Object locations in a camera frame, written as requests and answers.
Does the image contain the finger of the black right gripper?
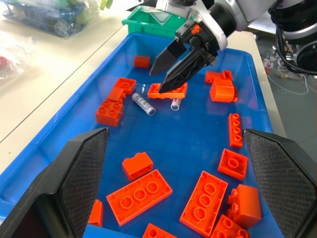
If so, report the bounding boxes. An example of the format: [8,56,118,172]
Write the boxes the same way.
[158,48,216,95]
[149,39,187,76]

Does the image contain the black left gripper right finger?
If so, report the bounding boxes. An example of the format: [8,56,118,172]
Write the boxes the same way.
[242,128,317,238]

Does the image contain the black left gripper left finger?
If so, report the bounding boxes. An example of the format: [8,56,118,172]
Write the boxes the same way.
[0,127,110,238]

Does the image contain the green plastic bin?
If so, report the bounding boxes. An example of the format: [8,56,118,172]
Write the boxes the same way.
[121,5,194,38]

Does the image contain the white label in green bin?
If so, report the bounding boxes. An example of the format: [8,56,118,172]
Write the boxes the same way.
[150,11,172,26]

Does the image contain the blue plastic bin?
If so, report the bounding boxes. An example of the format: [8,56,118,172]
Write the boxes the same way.
[0,33,285,238]

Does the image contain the small orange toy brick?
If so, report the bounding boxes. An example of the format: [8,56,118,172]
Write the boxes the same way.
[134,55,151,68]
[87,199,104,228]

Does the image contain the white cylindrical battery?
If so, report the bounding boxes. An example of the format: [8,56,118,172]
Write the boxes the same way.
[131,92,157,117]
[170,97,182,111]

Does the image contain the orange smooth toy brick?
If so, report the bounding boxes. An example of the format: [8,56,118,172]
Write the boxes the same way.
[209,78,239,103]
[226,183,263,229]

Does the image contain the orange square hollow brick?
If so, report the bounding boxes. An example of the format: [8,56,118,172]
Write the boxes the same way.
[217,148,249,181]

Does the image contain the narrow orange studded brick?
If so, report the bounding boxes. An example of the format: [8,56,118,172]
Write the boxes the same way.
[228,113,244,149]

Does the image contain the long orange hollow brick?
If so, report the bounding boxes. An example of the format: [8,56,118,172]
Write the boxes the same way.
[179,171,229,238]
[106,169,173,227]

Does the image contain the orange square studded brick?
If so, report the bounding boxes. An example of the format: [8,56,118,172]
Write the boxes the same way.
[95,99,125,127]

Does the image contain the orange studded toy brick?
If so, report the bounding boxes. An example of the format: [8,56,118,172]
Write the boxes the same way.
[210,214,251,238]
[142,223,178,238]

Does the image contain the clear bag with blue box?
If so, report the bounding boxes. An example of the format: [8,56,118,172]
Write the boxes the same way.
[1,0,103,38]

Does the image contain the clear bag with red item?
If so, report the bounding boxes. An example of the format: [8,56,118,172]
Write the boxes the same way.
[0,36,38,80]

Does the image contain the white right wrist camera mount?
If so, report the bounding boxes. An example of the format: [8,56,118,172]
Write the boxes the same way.
[165,0,228,52]

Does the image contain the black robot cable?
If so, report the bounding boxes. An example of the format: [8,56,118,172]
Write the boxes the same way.
[273,23,317,75]

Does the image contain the white floor cables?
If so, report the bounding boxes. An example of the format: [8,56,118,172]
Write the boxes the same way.
[263,49,311,95]

